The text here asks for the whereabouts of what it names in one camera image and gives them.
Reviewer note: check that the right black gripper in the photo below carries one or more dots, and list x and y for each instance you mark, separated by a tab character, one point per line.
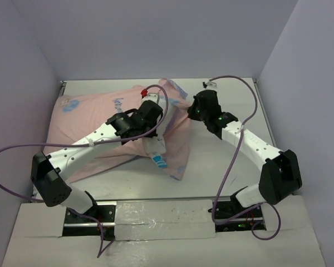
192	113

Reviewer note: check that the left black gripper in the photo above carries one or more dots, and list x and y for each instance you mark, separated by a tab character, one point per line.
153	124

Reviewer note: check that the white pillow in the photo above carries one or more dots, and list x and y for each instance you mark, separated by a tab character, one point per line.
155	148

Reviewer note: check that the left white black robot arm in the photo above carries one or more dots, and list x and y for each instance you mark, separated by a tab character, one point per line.
49	173

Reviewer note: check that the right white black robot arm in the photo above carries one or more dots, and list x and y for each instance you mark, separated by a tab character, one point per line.
280	173

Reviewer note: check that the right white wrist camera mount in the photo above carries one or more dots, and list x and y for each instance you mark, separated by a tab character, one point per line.
209	85

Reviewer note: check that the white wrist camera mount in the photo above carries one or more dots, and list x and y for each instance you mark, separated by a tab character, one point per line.
209	85
147	96

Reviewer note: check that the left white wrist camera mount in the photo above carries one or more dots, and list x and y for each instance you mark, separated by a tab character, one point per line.
147	96

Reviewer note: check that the silver base mounting rail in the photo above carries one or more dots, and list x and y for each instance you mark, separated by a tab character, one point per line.
167	220

